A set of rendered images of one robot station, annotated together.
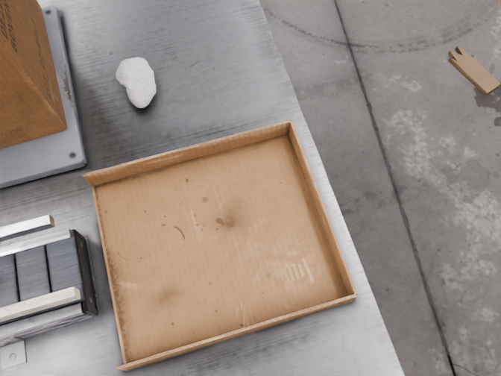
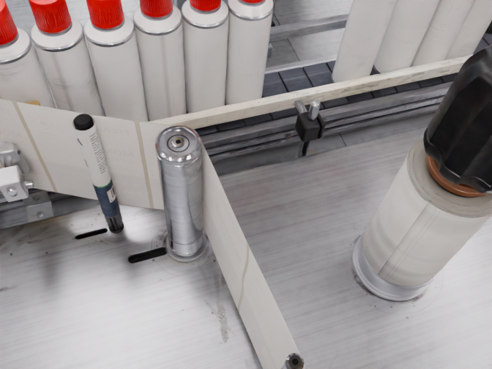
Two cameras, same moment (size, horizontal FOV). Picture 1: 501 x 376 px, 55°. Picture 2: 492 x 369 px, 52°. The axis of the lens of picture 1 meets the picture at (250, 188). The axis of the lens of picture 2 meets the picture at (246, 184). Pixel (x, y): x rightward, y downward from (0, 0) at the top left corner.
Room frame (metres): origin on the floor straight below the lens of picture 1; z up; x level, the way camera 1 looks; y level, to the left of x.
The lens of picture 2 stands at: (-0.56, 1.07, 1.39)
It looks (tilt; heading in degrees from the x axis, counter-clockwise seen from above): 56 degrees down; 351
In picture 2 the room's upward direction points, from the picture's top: 7 degrees clockwise
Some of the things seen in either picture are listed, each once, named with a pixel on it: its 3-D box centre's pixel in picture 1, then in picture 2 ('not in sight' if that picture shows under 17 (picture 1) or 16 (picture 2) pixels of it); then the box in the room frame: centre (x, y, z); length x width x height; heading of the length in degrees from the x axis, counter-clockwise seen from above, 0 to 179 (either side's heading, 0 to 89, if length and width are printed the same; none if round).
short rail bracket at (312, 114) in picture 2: not in sight; (308, 133); (-0.15, 0.93, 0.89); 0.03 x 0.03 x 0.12; 16
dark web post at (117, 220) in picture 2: not in sight; (102, 181); (-0.28, 1.17, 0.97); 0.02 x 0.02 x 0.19
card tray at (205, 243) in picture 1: (214, 236); not in sight; (0.18, 0.05, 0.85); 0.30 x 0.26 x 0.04; 106
